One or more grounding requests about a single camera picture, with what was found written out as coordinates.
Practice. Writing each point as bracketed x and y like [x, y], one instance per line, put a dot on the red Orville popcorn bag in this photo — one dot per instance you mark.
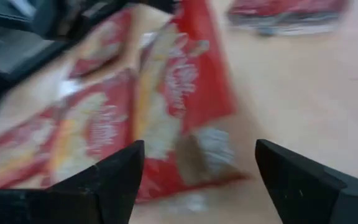
[197, 77]
[284, 12]
[73, 140]
[104, 40]

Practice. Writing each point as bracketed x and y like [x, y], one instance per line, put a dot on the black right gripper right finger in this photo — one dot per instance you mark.
[291, 186]

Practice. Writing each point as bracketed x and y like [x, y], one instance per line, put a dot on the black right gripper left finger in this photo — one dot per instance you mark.
[104, 193]

